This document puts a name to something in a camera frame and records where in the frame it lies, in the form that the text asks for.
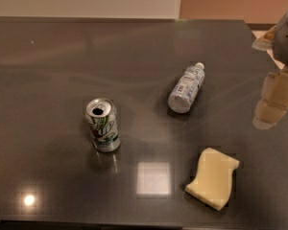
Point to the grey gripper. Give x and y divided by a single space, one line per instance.
286 45

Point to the yellow sponge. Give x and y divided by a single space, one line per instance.
213 181

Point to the clear plastic water bottle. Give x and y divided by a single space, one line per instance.
185 92

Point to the green and white soda can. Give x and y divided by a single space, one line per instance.
101 117

